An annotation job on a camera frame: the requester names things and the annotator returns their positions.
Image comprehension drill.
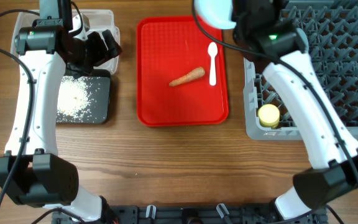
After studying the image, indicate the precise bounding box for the large light blue plate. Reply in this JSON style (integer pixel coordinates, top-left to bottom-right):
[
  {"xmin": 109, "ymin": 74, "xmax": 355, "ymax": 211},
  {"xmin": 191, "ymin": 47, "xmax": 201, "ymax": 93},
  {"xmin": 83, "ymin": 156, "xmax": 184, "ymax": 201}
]
[{"xmin": 193, "ymin": 0, "xmax": 236, "ymax": 30}]

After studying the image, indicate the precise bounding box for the white rice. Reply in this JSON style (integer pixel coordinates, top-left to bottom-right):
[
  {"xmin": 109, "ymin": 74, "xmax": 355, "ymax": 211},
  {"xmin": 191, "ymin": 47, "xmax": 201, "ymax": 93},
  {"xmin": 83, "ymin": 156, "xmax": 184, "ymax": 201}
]
[{"xmin": 56, "ymin": 77, "xmax": 105, "ymax": 123}]

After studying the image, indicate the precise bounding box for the white plastic spoon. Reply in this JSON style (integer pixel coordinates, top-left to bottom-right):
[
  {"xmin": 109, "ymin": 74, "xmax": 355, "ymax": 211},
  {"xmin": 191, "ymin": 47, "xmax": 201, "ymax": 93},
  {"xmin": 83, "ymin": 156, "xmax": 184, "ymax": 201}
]
[{"xmin": 208, "ymin": 42, "xmax": 218, "ymax": 86}]

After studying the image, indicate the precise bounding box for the orange carrot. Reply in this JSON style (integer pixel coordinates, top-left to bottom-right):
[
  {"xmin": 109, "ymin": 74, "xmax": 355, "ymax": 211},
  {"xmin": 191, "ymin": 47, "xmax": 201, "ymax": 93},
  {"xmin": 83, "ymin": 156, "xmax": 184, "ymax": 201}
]
[{"xmin": 169, "ymin": 67, "xmax": 205, "ymax": 87}]

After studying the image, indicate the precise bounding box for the yellow plastic cup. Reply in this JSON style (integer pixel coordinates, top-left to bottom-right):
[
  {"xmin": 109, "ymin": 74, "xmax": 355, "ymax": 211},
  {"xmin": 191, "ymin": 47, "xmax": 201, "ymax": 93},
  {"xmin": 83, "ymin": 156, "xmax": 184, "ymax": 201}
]
[{"xmin": 257, "ymin": 104, "xmax": 280, "ymax": 128}]

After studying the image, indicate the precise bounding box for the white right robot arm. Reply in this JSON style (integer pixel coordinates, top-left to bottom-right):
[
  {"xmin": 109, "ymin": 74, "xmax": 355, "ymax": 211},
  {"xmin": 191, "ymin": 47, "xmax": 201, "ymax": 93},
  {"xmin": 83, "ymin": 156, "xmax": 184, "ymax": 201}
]
[{"xmin": 232, "ymin": 1, "xmax": 358, "ymax": 220}]

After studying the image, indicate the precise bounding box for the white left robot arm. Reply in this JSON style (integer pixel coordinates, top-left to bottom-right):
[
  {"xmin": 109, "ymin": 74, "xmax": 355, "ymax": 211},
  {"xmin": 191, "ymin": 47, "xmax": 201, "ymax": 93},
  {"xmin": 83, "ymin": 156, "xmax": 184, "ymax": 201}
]
[{"xmin": 0, "ymin": 1, "xmax": 122, "ymax": 223}]

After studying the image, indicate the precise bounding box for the black waste tray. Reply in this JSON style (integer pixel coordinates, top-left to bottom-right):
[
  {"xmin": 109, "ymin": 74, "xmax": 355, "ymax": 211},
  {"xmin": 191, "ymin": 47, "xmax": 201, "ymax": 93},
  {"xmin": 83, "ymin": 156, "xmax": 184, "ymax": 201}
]
[{"xmin": 54, "ymin": 68, "xmax": 112, "ymax": 124}]

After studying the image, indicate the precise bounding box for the grey dishwasher rack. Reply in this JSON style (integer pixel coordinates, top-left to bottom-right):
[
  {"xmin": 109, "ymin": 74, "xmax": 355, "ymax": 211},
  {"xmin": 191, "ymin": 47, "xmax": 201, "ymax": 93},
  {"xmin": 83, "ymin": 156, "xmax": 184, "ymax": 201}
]
[{"xmin": 243, "ymin": 1, "xmax": 358, "ymax": 140}]

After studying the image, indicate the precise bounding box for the clear plastic bin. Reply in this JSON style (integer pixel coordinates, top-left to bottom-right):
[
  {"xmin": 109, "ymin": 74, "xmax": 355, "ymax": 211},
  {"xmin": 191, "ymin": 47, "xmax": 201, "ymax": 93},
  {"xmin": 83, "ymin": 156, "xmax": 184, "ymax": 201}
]
[{"xmin": 10, "ymin": 9, "xmax": 120, "ymax": 75}]

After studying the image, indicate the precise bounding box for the red plastic tray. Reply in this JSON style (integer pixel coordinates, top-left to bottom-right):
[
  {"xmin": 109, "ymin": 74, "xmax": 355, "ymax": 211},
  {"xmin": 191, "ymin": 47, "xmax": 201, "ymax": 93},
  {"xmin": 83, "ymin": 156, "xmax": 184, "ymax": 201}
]
[{"xmin": 136, "ymin": 16, "xmax": 229, "ymax": 127}]

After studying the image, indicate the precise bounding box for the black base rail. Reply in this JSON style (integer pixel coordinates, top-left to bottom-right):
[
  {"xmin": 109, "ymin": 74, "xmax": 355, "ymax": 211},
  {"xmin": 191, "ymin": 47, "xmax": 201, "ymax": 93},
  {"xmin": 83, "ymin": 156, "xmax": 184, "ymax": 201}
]
[{"xmin": 51, "ymin": 202, "xmax": 328, "ymax": 224}]

